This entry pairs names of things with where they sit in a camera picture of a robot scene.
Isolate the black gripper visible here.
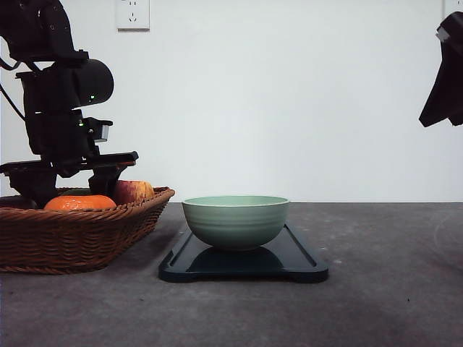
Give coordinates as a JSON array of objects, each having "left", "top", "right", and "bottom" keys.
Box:
[{"left": 0, "top": 107, "right": 139, "bottom": 209}]

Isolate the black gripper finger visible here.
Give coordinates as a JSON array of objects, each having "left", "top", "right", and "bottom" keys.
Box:
[
  {"left": 419, "top": 11, "right": 463, "bottom": 128},
  {"left": 448, "top": 107, "right": 463, "bottom": 126}
]

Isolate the light green bowl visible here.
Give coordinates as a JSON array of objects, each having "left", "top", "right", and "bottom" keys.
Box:
[{"left": 182, "top": 195, "right": 290, "bottom": 251}]

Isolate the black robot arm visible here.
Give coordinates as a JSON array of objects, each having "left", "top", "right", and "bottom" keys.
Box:
[{"left": 0, "top": 0, "right": 139, "bottom": 206}]

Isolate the brown wicker basket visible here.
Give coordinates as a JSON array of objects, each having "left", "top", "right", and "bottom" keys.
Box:
[{"left": 0, "top": 187, "right": 175, "bottom": 275}]

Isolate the green lime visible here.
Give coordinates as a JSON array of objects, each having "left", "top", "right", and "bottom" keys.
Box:
[{"left": 61, "top": 188, "right": 91, "bottom": 196}]

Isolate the orange mandarin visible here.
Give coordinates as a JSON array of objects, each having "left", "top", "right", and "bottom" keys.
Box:
[{"left": 44, "top": 194, "right": 117, "bottom": 210}]

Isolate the dark red plum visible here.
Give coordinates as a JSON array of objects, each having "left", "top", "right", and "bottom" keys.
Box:
[{"left": 0, "top": 195, "right": 39, "bottom": 209}]

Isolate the red apple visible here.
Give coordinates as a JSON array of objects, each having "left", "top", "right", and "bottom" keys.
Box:
[{"left": 115, "top": 179, "right": 155, "bottom": 205}]

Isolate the dark rectangular tray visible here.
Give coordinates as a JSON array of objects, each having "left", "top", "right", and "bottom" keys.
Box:
[{"left": 158, "top": 224, "right": 328, "bottom": 283}]

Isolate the black cable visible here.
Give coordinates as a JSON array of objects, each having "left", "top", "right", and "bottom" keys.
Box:
[{"left": 0, "top": 57, "right": 29, "bottom": 121}]

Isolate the white wall socket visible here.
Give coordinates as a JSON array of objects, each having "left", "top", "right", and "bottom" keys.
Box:
[{"left": 116, "top": 0, "right": 150, "bottom": 35}]

